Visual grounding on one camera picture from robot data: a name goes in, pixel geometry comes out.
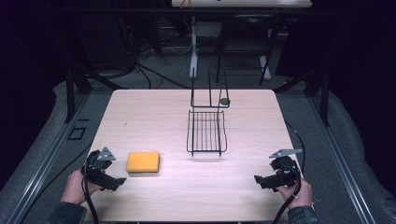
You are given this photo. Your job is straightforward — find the black metal stand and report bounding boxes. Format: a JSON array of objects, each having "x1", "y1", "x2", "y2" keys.
[
  {"x1": 273, "y1": 63, "x2": 332, "y2": 127},
  {"x1": 64, "y1": 64, "x2": 129, "y2": 124}
]

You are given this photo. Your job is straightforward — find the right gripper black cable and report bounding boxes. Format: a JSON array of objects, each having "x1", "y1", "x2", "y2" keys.
[{"x1": 271, "y1": 121, "x2": 306, "y2": 224}]

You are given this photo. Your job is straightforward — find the white desk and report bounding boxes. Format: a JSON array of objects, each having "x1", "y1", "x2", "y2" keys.
[{"x1": 171, "y1": 0, "x2": 313, "y2": 81}]

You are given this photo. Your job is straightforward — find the metal floor rail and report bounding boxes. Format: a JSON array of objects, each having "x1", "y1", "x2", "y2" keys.
[
  {"x1": 5, "y1": 92, "x2": 92, "y2": 224},
  {"x1": 306, "y1": 94, "x2": 377, "y2": 224}
]

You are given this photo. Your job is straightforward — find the black wire rack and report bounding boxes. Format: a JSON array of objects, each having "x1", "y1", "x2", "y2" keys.
[{"x1": 186, "y1": 67, "x2": 232, "y2": 158}]

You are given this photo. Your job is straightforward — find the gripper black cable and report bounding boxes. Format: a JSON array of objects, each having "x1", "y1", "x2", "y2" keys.
[
  {"x1": 80, "y1": 166, "x2": 101, "y2": 224},
  {"x1": 271, "y1": 121, "x2": 306, "y2": 224}
]

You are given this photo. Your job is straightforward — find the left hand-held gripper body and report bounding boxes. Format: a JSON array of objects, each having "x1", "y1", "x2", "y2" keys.
[{"x1": 81, "y1": 147, "x2": 117, "y2": 185}]

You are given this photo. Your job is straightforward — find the bundle of floor cables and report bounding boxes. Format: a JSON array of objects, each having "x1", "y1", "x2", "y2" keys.
[{"x1": 118, "y1": 15, "x2": 192, "y2": 91}]

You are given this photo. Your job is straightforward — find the black chair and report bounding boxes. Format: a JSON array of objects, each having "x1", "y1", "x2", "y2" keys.
[{"x1": 215, "y1": 13, "x2": 279, "y2": 87}]

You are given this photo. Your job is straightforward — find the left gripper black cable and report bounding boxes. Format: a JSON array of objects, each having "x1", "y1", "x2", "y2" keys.
[{"x1": 80, "y1": 166, "x2": 101, "y2": 224}]

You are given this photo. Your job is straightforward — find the person's right hand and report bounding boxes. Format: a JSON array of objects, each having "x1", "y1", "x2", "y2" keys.
[{"x1": 275, "y1": 178, "x2": 314, "y2": 210}]

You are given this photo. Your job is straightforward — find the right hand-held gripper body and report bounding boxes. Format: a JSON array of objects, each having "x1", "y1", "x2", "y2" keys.
[{"x1": 268, "y1": 148, "x2": 304, "y2": 189}]

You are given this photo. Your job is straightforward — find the orange sponge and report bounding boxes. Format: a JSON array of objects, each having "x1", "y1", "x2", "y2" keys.
[{"x1": 125, "y1": 150, "x2": 161, "y2": 175}]

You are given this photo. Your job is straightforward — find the person's left hand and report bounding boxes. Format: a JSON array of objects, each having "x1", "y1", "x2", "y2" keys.
[{"x1": 60, "y1": 169, "x2": 105, "y2": 205}]

